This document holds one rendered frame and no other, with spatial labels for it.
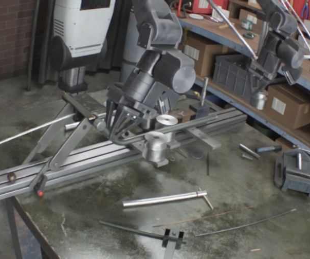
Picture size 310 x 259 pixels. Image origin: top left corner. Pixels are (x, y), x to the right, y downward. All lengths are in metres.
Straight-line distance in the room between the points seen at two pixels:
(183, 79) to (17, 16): 2.96
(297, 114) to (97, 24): 1.30
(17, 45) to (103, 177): 2.90
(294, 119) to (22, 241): 1.72
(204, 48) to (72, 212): 2.06
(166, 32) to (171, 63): 0.07
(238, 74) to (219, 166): 1.60
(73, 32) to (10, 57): 2.24
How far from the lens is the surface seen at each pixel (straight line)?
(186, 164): 1.04
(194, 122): 1.05
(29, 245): 1.29
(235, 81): 2.64
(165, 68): 0.82
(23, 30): 3.73
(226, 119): 1.23
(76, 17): 1.54
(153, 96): 0.87
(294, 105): 2.40
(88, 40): 1.61
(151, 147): 0.93
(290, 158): 1.18
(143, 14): 0.86
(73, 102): 0.89
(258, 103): 1.18
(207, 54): 2.78
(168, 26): 0.85
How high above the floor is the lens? 1.43
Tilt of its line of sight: 29 degrees down
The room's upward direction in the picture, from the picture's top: 10 degrees clockwise
